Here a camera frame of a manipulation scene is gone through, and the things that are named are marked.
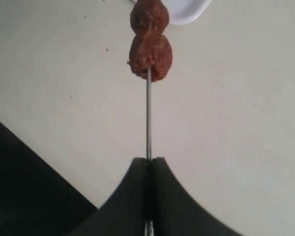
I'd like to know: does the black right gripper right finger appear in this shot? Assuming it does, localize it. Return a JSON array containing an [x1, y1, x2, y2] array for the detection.
[[152, 157, 240, 236]]

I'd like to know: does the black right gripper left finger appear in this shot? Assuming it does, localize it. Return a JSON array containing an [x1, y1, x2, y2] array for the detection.
[[68, 158, 146, 236]]

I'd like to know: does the thin metal skewer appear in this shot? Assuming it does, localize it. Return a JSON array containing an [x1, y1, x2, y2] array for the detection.
[[146, 67, 153, 236]]

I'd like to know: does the dark red round fruit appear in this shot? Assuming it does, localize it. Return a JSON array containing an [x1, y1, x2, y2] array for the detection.
[[128, 31, 173, 82], [130, 0, 170, 34]]

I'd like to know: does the white rectangular plastic tray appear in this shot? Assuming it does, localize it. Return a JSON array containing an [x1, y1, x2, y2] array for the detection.
[[124, 0, 213, 27]]

